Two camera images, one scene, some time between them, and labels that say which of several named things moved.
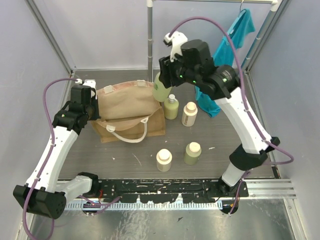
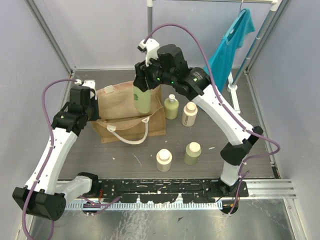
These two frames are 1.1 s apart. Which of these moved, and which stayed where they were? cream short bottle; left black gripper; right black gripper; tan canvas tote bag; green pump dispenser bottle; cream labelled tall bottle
Moved: green pump dispenser bottle; right black gripper
Stayed: cream labelled tall bottle; cream short bottle; left black gripper; tan canvas tote bag
